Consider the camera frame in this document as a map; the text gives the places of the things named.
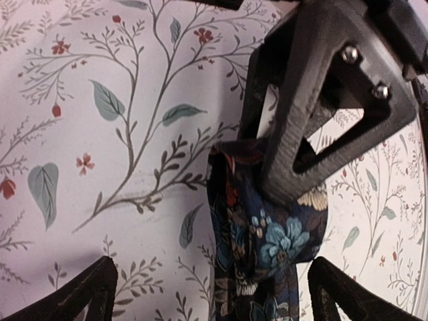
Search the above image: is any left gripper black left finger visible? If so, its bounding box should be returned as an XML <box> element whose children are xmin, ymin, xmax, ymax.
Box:
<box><xmin>6</xmin><ymin>256</ymin><xmax>118</xmax><ymax>320</ymax></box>

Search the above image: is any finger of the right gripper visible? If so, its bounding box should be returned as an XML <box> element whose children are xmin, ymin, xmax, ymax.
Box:
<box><xmin>261</xmin><ymin>1</ymin><xmax>418</xmax><ymax>205</ymax></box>

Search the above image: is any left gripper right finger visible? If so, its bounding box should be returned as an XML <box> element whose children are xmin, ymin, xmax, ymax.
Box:
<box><xmin>308</xmin><ymin>257</ymin><xmax>418</xmax><ymax>321</ymax></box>

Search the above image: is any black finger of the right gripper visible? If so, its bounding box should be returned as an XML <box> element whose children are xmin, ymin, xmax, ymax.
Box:
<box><xmin>237</xmin><ymin>45</ymin><xmax>288</xmax><ymax>139</ymax></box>

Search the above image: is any dark floral tie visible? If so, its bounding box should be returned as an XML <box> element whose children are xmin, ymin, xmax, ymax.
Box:
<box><xmin>207</xmin><ymin>139</ymin><xmax>328</xmax><ymax>320</ymax></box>

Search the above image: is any floral tablecloth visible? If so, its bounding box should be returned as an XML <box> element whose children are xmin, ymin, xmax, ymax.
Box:
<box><xmin>1</xmin><ymin>1</ymin><xmax>427</xmax><ymax>320</ymax></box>

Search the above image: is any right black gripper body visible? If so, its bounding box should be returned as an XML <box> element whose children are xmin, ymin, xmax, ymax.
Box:
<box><xmin>365</xmin><ymin>0</ymin><xmax>427</xmax><ymax>80</ymax></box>

